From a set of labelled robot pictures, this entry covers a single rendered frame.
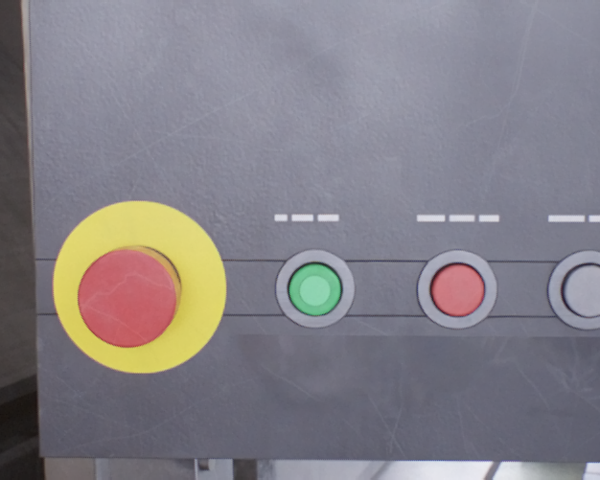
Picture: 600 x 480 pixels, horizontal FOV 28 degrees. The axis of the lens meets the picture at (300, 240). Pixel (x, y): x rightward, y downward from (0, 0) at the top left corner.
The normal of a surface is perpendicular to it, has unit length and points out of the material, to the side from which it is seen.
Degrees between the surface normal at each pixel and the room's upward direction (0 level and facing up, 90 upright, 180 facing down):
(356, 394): 89
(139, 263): 89
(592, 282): 89
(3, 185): 45
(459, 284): 89
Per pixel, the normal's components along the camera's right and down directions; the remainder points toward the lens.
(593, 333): -0.04, 0.11
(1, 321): 0.70, -0.66
